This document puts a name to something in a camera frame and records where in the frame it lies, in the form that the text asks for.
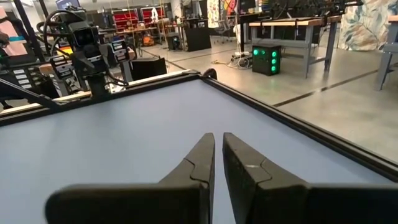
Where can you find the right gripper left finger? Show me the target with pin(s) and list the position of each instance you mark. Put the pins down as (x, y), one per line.
(140, 205)

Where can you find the pink panel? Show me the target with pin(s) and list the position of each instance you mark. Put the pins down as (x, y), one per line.
(12, 34)

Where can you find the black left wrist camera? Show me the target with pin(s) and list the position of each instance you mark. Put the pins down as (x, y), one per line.
(84, 35)

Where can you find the black control box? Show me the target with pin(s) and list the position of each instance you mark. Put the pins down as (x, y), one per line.
(148, 68)

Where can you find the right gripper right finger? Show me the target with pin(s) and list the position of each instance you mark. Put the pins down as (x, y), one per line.
(295, 205)

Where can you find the grey workbench wooden top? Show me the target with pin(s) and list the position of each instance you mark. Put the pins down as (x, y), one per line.
(295, 23)

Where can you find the white patterned sheet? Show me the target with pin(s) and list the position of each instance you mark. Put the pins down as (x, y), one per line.
(363, 28)

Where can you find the grey office chair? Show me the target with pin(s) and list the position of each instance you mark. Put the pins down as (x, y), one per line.
(225, 28)

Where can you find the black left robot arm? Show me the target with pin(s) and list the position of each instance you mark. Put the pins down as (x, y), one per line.
(98, 85)

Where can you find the black post clamp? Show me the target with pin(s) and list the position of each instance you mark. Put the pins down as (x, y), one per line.
(211, 74)

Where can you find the black labelled drawer unit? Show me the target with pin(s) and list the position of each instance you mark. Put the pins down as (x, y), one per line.
(21, 77)

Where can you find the blue monitor screen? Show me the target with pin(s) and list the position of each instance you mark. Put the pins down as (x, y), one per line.
(66, 3)

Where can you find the black aluminium table frame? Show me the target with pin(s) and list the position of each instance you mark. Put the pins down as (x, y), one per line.
(280, 117)

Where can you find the colourful patterned cloth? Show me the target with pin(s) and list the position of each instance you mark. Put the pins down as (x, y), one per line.
(220, 9)

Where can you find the black box green lights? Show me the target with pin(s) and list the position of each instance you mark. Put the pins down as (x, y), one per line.
(266, 59)

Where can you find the blue-grey table mat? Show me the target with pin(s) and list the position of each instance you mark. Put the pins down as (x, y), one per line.
(124, 130)

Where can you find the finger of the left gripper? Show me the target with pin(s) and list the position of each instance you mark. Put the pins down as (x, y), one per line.
(81, 60)
(101, 65)

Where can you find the black cabinet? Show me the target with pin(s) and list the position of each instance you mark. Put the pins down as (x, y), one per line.
(197, 35)

